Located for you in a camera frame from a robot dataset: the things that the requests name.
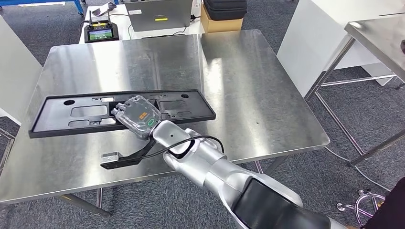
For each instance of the black seat chrome stool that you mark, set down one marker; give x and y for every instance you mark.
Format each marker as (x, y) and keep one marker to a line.
(340, 207)

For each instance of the stainless steel table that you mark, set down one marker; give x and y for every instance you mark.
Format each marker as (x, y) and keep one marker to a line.
(379, 38)
(8, 135)

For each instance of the stainless steel workbench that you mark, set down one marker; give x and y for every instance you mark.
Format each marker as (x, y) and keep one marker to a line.
(253, 94)

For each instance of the black zip case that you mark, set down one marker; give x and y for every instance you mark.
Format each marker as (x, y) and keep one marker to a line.
(224, 9)

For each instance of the white partition panel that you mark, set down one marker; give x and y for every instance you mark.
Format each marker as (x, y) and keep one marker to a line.
(15, 69)
(316, 38)

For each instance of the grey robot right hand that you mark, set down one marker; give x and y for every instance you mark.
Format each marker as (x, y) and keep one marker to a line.
(139, 117)

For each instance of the grey laptop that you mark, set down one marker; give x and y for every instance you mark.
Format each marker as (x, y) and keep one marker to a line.
(158, 12)

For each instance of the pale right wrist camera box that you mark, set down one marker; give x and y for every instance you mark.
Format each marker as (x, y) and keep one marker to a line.
(111, 157)

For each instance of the brown cardboard box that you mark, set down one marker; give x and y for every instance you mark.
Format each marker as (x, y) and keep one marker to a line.
(221, 26)

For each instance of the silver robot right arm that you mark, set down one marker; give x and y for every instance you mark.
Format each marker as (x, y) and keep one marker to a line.
(221, 170)

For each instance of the person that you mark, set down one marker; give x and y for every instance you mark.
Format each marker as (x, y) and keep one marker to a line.
(389, 211)

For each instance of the white desk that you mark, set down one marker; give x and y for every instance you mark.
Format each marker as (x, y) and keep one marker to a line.
(136, 34)

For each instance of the dark tablet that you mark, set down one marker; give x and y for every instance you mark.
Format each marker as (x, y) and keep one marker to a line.
(104, 9)

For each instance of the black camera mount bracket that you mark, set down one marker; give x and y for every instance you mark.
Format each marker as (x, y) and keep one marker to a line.
(133, 159)

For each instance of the black plastic panel part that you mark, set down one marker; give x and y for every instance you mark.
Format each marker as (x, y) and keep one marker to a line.
(53, 117)

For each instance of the black remote controller with screen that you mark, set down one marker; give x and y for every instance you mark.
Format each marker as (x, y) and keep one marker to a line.
(101, 34)

